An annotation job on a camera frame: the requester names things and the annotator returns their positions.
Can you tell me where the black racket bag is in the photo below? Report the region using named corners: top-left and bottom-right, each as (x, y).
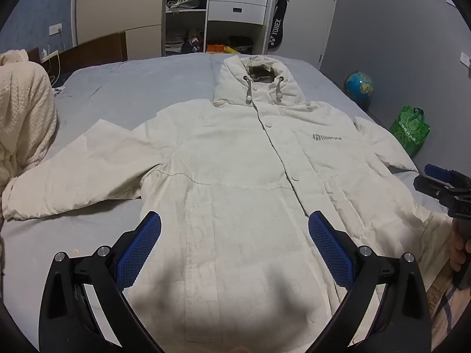
top-left (267, 0), bottom-right (288, 50)

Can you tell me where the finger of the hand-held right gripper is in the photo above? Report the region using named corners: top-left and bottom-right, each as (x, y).
top-left (413, 174), bottom-right (457, 206)
top-left (424, 164), bottom-right (471, 185)

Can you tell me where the pile of folded clothes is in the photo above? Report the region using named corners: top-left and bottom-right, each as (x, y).
top-left (167, 0), bottom-right (202, 14)

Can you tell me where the blue globe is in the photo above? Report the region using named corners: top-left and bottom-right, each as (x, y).
top-left (343, 70), bottom-right (374, 110)

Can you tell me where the person's right hand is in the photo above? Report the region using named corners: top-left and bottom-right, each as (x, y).
top-left (451, 218), bottom-right (471, 284)

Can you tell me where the dark bag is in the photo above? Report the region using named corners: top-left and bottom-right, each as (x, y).
top-left (228, 36), bottom-right (253, 54)

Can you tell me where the bed with grey sheet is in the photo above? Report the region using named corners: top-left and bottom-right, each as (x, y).
top-left (0, 51), bottom-right (447, 353)

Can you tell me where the green shopping bag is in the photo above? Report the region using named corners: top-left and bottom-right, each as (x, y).
top-left (389, 105), bottom-right (431, 157)

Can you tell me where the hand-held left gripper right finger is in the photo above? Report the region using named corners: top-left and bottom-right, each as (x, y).
top-left (308, 210), bottom-right (432, 353)

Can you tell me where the stack of grey folded cloths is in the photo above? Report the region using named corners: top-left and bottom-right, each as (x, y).
top-left (164, 31), bottom-right (185, 55)

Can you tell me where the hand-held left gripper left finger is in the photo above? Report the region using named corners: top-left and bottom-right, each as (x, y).
top-left (39, 210), bottom-right (164, 353)

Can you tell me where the beige wardrobe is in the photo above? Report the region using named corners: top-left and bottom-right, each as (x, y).
top-left (72, 0), bottom-right (282, 60)

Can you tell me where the white hooded jacket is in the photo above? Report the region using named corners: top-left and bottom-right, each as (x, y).
top-left (2, 53), bottom-right (455, 353)

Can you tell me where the cream waffle blanket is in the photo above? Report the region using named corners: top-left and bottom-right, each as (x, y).
top-left (0, 49), bottom-right (57, 221)

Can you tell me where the white charging cable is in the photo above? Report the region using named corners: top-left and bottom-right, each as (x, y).
top-left (46, 53), bottom-right (62, 86)

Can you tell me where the patterned cloth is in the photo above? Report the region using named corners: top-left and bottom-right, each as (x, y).
top-left (429, 265), bottom-right (471, 343)

